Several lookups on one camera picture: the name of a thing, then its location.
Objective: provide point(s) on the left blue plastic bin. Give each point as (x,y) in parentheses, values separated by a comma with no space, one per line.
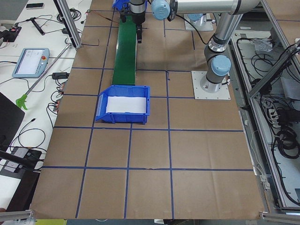
(123,91)

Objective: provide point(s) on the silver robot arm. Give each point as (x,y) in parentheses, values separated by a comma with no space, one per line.
(231,14)

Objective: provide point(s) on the right blue plastic bin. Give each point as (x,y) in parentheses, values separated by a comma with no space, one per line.
(118,4)

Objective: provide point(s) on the white foam pad left bin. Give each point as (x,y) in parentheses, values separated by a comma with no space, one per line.
(126,104)

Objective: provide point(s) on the black power adapter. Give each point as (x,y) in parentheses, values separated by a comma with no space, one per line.
(60,75)

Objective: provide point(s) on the aluminium frame post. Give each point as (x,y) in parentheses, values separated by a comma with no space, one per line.
(68,21)

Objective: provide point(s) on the green handled grabber stick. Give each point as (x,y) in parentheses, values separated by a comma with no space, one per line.
(21,101)

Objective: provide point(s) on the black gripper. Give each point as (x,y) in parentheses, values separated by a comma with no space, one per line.
(138,17)

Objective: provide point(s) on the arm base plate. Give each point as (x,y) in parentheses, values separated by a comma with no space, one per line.
(202,22)
(205,90)

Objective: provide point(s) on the teach pendant tablet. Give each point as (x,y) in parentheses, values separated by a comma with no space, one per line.
(32,63)

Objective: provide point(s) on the green conveyor belt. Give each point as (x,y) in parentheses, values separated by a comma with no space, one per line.
(125,59)

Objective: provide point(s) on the blue plastic bin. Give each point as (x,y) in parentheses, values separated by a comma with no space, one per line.
(123,91)
(118,4)

